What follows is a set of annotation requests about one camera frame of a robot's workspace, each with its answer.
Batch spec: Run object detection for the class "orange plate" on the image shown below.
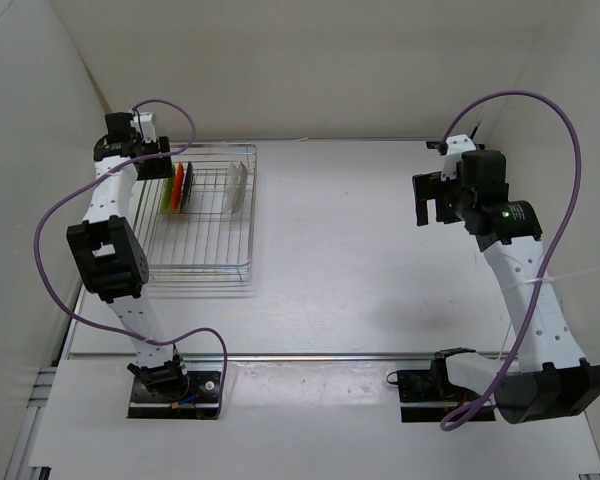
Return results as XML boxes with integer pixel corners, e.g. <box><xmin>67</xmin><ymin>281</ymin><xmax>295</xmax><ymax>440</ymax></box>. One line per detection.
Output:
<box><xmin>170</xmin><ymin>163</ymin><xmax>185</xmax><ymax>213</ymax></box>

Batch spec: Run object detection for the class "green plate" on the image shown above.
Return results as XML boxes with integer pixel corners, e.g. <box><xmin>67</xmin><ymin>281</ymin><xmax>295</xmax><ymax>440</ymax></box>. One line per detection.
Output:
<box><xmin>160</xmin><ymin>176</ymin><xmax>175</xmax><ymax>213</ymax></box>

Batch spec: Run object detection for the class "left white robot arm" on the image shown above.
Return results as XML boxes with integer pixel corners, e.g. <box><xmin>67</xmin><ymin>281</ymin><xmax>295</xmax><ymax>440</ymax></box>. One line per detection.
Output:
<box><xmin>66</xmin><ymin>110</ymin><xmax>190</xmax><ymax>401</ymax></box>

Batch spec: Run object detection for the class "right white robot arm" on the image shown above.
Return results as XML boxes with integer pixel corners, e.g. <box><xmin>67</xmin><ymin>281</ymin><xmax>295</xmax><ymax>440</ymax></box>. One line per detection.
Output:
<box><xmin>412</xmin><ymin>150</ymin><xmax>600</xmax><ymax>424</ymax></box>

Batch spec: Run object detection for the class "black plate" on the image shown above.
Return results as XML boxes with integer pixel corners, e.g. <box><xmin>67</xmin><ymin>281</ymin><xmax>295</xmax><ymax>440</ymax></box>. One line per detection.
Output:
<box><xmin>179</xmin><ymin>162</ymin><xmax>195</xmax><ymax>213</ymax></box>

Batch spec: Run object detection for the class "clear glass plate left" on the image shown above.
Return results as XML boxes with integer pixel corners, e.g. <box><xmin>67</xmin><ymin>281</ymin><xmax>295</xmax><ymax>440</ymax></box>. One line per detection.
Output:
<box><xmin>222</xmin><ymin>164</ymin><xmax>240</xmax><ymax>213</ymax></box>

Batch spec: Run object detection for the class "white zip tie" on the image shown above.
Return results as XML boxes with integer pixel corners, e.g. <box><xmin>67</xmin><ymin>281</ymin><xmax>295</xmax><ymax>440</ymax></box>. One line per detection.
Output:
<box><xmin>497</xmin><ymin>266</ymin><xmax>600</xmax><ymax>360</ymax></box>

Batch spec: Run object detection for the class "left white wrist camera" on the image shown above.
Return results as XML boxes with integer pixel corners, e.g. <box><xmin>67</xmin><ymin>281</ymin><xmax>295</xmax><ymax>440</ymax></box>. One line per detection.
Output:
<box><xmin>130</xmin><ymin>110</ymin><xmax>158</xmax><ymax>143</ymax></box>

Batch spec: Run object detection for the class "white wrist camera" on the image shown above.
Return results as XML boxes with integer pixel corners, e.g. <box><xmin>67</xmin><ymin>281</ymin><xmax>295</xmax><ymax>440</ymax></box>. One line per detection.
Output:
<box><xmin>130</xmin><ymin>110</ymin><xmax>158</xmax><ymax>143</ymax></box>
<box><xmin>426</xmin><ymin>134</ymin><xmax>484</xmax><ymax>182</ymax></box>

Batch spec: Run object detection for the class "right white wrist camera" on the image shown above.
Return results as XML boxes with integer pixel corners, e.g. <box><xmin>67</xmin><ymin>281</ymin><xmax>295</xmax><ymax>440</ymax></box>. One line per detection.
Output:
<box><xmin>426</xmin><ymin>134</ymin><xmax>484</xmax><ymax>182</ymax></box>

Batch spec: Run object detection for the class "metal wire dish rack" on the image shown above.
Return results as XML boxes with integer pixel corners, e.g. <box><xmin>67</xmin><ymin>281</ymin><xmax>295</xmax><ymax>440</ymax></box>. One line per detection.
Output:
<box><xmin>130</xmin><ymin>142</ymin><xmax>257</xmax><ymax>292</ymax></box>

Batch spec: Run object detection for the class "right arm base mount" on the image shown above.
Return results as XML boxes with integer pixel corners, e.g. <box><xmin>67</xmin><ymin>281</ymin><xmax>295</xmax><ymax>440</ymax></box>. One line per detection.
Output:
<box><xmin>385</xmin><ymin>348</ymin><xmax>480</xmax><ymax>424</ymax></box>

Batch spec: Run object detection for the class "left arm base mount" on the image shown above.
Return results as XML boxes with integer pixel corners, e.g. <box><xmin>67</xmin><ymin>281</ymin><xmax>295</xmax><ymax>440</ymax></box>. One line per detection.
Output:
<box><xmin>127</xmin><ymin>363</ymin><xmax>223</xmax><ymax>420</ymax></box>

